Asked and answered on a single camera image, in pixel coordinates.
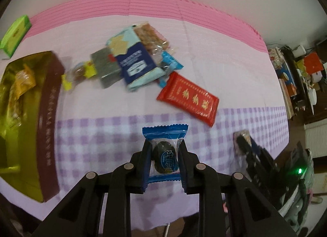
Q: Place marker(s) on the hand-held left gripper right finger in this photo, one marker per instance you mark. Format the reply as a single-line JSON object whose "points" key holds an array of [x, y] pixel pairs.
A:
{"points": [[182, 168]]}

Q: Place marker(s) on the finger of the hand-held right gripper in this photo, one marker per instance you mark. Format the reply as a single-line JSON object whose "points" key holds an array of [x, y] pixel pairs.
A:
{"points": [[249, 158], [264, 155]]}

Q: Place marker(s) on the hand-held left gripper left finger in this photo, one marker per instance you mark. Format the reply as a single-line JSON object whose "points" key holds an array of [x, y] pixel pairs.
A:
{"points": [[147, 166]]}

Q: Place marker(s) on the blue dark candy packet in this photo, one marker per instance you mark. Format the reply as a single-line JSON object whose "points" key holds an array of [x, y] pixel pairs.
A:
{"points": [[163, 161]]}

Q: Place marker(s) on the small clear brown snack packet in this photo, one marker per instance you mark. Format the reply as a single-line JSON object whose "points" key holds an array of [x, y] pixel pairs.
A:
{"points": [[242, 133]]}

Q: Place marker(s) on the red snack packet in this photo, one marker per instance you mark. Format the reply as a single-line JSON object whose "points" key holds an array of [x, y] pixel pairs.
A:
{"points": [[189, 96]]}

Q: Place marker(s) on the gold tin box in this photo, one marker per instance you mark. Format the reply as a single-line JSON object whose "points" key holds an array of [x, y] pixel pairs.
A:
{"points": [[48, 124]]}

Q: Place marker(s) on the small blue snack packet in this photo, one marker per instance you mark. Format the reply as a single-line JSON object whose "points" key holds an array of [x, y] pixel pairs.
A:
{"points": [[170, 61]]}

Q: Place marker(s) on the dark green seaweed snack packet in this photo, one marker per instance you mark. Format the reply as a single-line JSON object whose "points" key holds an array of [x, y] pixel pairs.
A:
{"points": [[104, 66]]}

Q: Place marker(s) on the yellow brown candy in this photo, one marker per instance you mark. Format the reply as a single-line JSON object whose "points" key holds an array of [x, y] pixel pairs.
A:
{"points": [[78, 72]]}

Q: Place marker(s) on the clear peanut brittle packet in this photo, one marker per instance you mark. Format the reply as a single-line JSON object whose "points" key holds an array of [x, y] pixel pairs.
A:
{"points": [[150, 38]]}

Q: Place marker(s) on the white radiator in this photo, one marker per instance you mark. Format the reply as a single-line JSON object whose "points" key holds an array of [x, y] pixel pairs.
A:
{"points": [[316, 137]]}

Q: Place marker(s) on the pink and purple checkered tablecloth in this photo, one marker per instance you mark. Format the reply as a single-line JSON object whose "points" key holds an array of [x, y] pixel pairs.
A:
{"points": [[102, 137]]}

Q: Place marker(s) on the cluttered black shelf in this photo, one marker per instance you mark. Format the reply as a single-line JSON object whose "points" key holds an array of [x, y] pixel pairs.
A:
{"points": [[293, 91]]}

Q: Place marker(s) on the light blue navy snack pack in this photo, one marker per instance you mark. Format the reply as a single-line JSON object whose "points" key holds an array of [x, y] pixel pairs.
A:
{"points": [[135, 63]]}

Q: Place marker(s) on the red box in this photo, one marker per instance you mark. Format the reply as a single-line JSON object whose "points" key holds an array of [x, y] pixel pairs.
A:
{"points": [[313, 63]]}

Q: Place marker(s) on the white cup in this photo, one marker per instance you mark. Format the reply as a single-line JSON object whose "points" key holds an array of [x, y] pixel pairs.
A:
{"points": [[299, 50]]}

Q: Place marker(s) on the orange snack packet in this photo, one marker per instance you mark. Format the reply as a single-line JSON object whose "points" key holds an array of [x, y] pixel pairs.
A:
{"points": [[24, 80]]}

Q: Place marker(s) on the green tissue box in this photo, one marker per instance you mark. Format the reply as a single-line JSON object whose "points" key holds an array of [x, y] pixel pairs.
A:
{"points": [[15, 31]]}

